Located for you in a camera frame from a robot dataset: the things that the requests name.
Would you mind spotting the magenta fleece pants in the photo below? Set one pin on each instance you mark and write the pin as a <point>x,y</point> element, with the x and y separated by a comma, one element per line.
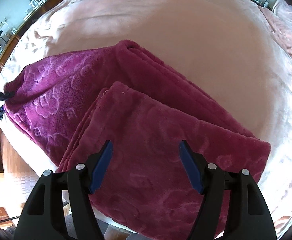
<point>136,120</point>

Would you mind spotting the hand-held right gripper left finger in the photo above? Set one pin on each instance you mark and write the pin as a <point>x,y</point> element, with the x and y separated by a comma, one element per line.
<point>102,165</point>

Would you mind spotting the pink pillow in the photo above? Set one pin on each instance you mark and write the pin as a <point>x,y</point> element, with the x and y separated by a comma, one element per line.
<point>285,12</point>

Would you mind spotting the pink blanket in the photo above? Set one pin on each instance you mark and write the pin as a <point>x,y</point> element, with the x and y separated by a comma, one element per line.
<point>186,42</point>

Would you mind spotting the wooden desk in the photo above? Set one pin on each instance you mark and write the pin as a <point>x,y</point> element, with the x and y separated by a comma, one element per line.
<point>43,3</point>

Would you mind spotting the glass kettle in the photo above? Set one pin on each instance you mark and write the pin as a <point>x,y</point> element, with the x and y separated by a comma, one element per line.
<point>35,1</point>

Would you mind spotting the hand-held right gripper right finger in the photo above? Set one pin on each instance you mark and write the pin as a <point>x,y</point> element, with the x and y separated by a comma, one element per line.
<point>189,165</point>

